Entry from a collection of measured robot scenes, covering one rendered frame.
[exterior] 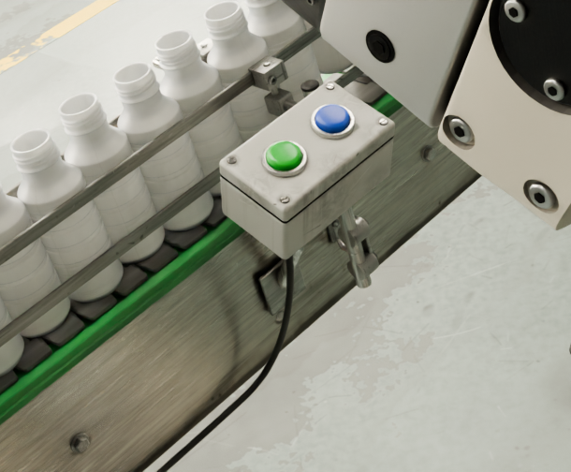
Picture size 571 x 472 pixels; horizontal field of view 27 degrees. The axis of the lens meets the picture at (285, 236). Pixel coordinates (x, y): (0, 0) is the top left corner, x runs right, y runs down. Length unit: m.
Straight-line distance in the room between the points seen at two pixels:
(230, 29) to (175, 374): 0.33
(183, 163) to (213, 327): 0.17
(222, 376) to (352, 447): 1.08
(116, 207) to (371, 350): 1.40
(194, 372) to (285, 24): 0.35
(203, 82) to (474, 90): 0.82
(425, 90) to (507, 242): 2.31
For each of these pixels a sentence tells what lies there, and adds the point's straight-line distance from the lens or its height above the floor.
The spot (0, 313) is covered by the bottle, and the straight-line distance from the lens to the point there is 1.04.
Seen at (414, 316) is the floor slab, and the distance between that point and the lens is 2.48.
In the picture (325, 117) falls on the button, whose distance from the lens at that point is 1.01.
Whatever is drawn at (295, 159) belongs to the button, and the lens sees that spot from 0.97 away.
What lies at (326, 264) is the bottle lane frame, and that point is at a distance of 1.24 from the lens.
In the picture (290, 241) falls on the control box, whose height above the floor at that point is 1.05.
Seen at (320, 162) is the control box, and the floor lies 1.10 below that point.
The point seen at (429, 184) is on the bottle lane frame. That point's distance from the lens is 1.33.
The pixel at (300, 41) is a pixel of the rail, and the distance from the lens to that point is 1.16.
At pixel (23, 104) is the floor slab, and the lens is 3.78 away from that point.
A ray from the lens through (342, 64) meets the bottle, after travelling 1.22.
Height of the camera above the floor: 1.64
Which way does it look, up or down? 36 degrees down
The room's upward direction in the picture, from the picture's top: 18 degrees counter-clockwise
